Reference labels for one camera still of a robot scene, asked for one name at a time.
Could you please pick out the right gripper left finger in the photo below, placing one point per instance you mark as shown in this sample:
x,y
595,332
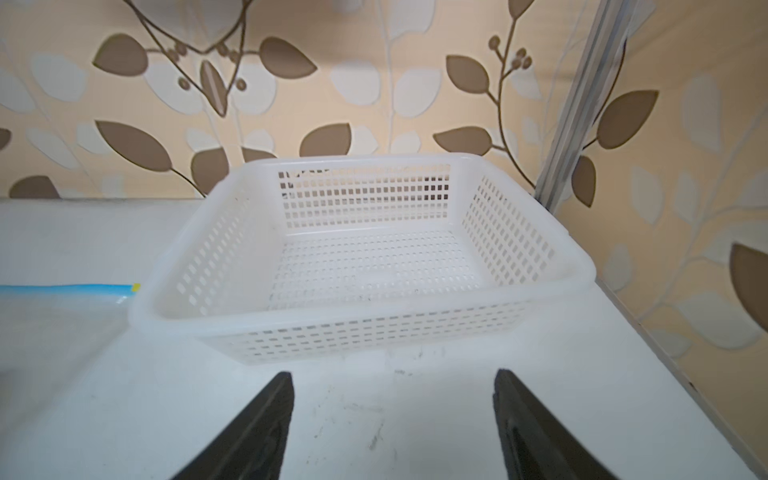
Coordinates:
x,y
253,444

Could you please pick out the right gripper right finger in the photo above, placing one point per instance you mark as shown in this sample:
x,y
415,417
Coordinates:
x,y
535,445

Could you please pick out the clear zip bag blue zipper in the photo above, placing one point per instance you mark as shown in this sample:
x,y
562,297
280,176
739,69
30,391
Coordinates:
x,y
47,340

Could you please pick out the white perforated plastic basket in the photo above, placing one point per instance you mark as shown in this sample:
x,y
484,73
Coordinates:
x,y
292,258

